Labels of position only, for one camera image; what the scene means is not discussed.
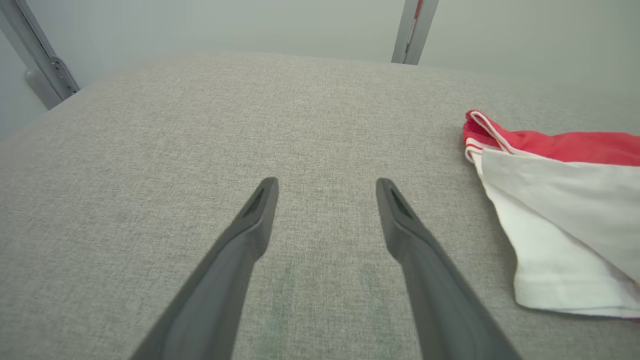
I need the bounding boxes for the grey fabric sofa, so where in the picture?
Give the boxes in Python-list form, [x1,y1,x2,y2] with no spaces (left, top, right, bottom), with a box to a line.
[0,50,640,360]

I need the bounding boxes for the grey metal frame post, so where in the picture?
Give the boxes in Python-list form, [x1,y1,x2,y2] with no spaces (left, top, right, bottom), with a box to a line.
[0,0,81,111]
[391,0,441,66]

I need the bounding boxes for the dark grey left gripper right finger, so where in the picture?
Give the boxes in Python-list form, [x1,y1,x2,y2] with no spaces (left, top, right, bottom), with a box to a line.
[375,177,523,360]

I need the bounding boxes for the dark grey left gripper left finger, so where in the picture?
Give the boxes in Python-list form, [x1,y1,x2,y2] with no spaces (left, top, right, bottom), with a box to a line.
[130,176,280,360]

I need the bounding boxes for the red shirt with white sleeves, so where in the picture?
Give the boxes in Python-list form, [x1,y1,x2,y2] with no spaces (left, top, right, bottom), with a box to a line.
[462,109,640,321]

